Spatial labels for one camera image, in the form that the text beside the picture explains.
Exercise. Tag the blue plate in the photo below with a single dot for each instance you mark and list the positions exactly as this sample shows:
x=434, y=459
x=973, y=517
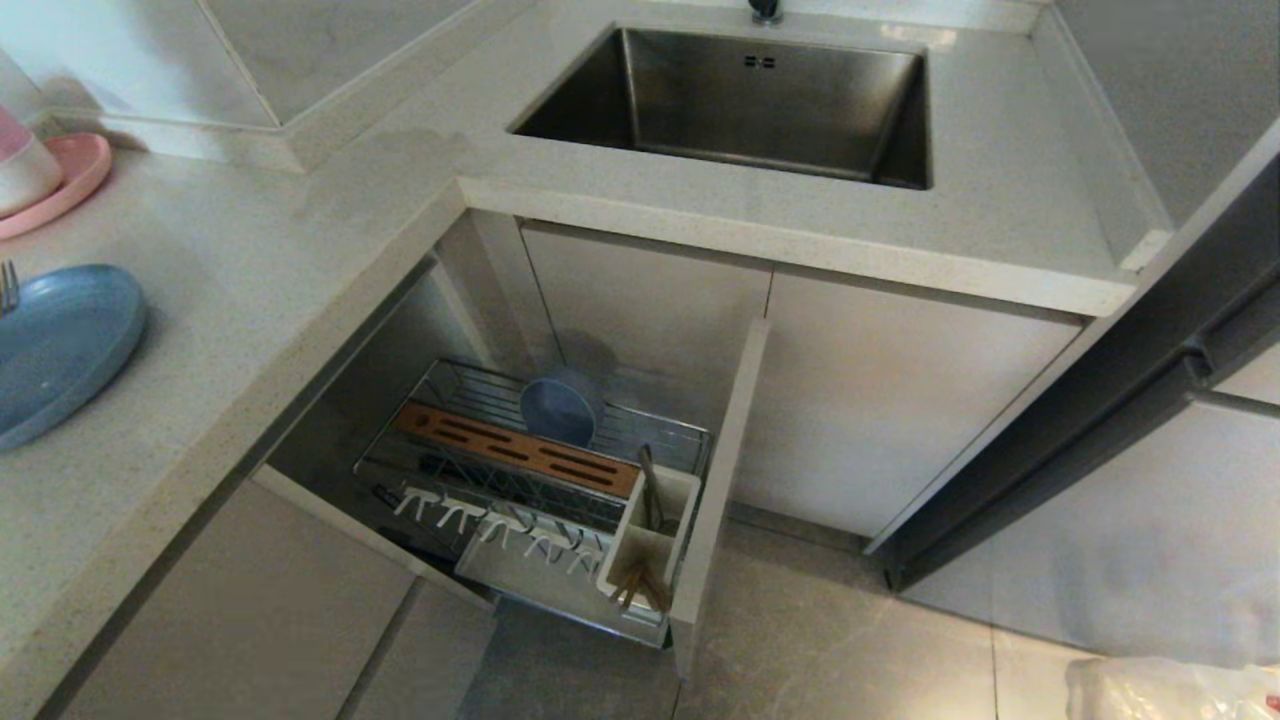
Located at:
x=60, y=350

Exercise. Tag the metal spoon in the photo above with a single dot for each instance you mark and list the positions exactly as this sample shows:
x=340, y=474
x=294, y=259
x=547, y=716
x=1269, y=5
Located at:
x=650, y=490

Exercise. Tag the white pull-out cabinet door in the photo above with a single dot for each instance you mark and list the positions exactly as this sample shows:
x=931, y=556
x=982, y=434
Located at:
x=715, y=480

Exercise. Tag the metal pull-out dish rack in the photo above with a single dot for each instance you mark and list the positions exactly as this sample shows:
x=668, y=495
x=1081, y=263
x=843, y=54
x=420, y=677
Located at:
x=480, y=480

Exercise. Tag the blue bowl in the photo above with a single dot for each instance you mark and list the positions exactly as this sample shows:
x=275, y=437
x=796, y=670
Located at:
x=560, y=410

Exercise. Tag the pink and white cup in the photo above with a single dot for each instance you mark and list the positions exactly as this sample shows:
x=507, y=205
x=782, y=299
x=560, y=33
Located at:
x=22, y=165

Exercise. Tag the wooden chopsticks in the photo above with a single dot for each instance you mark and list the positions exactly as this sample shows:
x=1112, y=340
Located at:
x=640, y=588

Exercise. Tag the wooden knife block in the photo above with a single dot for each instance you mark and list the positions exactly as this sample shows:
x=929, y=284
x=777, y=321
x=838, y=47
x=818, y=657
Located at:
x=515, y=450

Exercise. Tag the clear plastic bag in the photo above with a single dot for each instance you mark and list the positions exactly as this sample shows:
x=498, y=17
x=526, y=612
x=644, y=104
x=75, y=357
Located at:
x=1170, y=690

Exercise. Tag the pink plate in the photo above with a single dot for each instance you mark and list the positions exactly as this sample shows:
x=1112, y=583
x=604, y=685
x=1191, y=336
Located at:
x=70, y=180

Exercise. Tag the stainless steel sink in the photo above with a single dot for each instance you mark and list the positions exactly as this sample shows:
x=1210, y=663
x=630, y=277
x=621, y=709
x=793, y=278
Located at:
x=740, y=100

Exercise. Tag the white utensil holder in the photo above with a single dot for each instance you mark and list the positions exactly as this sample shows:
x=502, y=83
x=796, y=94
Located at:
x=650, y=535

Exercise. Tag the grey refrigerator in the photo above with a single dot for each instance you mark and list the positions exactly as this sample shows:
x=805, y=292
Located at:
x=1130, y=440

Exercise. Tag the metal fork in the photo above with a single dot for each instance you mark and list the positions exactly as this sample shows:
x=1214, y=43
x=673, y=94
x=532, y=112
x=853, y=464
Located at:
x=8, y=285

